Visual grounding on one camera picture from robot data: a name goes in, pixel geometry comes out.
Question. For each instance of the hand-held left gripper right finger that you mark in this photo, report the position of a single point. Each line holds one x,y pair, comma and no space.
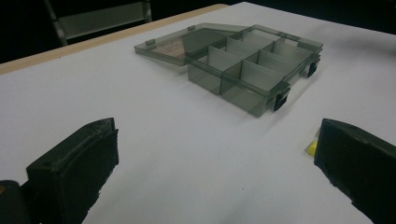
358,161

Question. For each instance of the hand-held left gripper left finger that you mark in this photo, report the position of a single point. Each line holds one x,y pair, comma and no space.
71,168

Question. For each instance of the grey clear compartment storage box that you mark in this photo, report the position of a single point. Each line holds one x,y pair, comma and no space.
236,63

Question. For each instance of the small yellow object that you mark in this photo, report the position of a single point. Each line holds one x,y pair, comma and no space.
312,148

